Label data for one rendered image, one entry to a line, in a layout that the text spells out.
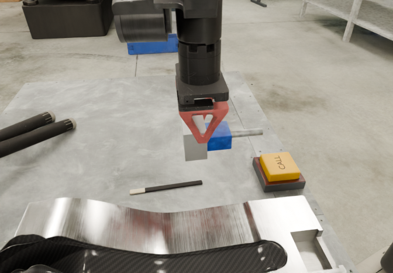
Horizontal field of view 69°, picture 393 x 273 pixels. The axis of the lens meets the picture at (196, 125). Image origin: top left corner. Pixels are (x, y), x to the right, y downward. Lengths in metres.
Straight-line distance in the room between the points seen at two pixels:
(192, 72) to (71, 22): 3.78
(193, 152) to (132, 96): 0.45
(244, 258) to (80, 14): 3.85
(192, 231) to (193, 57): 0.23
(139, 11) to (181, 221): 0.27
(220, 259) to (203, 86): 0.22
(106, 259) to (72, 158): 0.35
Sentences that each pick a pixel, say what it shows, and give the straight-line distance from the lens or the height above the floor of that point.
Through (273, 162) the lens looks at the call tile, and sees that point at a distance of 0.58.
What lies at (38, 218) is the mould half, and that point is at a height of 0.93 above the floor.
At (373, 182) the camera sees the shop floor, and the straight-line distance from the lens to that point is 1.96.
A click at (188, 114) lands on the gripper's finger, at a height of 1.01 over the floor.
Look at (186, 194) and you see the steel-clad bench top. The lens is 0.55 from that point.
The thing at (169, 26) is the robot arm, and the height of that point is 1.12.
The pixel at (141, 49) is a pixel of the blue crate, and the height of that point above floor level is 0.05.
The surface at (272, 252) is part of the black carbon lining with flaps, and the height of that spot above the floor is 0.89.
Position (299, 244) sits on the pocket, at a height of 0.86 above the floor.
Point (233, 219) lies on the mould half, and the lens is 0.41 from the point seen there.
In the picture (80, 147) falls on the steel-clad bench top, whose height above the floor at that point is 0.80.
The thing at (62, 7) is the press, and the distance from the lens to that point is 4.09.
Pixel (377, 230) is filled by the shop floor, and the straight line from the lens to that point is 1.71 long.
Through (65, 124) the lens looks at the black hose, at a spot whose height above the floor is 0.83.
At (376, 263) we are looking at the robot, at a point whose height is 0.28.
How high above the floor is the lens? 1.22
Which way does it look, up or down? 36 degrees down
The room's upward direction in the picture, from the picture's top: straight up
